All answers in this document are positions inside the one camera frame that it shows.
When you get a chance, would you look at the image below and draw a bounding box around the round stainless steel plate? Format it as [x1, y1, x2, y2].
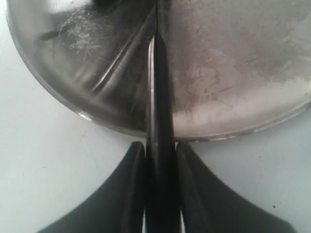
[5, 0, 311, 140]

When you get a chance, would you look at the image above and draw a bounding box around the black kitchen knife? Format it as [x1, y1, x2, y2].
[145, 1, 181, 233]

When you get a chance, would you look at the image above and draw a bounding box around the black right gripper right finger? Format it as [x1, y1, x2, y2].
[176, 143, 295, 233]

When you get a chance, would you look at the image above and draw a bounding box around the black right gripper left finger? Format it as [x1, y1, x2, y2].
[41, 141, 145, 233]

